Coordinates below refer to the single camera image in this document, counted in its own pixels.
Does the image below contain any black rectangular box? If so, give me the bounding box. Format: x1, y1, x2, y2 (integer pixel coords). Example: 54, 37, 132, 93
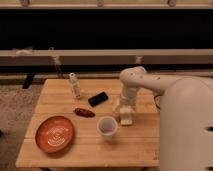
88, 92, 108, 107

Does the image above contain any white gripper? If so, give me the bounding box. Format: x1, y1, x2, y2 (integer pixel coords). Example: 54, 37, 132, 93
114, 97, 135, 126

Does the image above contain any wooden table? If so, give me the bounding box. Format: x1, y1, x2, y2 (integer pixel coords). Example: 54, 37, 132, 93
16, 79, 159, 168

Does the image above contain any orange ceramic bowl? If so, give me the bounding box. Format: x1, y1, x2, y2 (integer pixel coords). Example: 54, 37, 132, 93
35, 116, 74, 153

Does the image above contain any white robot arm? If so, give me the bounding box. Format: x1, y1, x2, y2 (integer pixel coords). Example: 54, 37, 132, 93
119, 66, 213, 171

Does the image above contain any dark red sausage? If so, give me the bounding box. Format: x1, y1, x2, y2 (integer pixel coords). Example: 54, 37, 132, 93
74, 108, 95, 118

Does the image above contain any long wooden rail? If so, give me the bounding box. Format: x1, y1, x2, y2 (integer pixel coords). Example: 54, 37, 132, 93
0, 49, 213, 66

